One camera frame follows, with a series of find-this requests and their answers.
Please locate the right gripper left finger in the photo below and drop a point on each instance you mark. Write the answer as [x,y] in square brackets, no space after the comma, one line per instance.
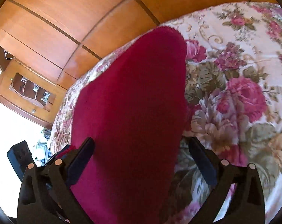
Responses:
[46,196]

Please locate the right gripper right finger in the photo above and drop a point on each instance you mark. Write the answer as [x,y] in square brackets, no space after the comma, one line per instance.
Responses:
[247,203]

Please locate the magenta red cloth garment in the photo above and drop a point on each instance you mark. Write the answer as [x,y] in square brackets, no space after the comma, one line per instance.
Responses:
[135,112]

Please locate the dark blue chair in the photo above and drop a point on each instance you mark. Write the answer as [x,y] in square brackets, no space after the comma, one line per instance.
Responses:
[20,157]

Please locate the floral bedspread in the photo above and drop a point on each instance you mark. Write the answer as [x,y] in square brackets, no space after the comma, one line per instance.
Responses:
[234,87]

